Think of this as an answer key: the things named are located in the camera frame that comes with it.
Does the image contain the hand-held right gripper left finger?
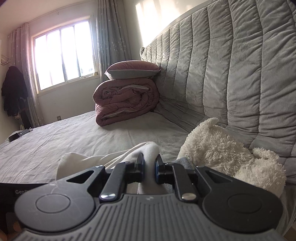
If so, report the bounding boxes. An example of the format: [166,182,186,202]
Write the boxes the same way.
[66,154,145,201]

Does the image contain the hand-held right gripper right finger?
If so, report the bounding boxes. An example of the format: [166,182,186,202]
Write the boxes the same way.
[155,154,228,201]

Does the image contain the white long-sleeve shirt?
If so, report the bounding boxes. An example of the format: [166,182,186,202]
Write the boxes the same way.
[56,142,171,194]

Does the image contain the dark hanging clothes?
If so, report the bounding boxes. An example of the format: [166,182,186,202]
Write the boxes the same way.
[1,66,29,117]

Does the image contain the grey bed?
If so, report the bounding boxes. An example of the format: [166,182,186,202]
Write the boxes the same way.
[0,109,192,186]

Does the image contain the white plush toy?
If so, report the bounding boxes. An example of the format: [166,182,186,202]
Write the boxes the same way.
[178,118,287,197]

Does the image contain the pink folded quilt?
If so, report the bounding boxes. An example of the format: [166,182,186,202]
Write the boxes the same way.
[93,77,160,127]

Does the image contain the grey pink pillow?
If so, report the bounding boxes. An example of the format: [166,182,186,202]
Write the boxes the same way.
[105,60,162,79]

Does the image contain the grey quilted headboard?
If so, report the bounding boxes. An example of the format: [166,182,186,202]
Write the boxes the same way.
[140,0,296,158]

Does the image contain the grey patterned curtain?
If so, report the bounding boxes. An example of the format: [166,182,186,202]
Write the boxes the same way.
[8,22,44,128]
[96,0,132,81]

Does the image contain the window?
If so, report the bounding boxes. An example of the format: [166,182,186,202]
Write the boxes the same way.
[30,15,100,94]

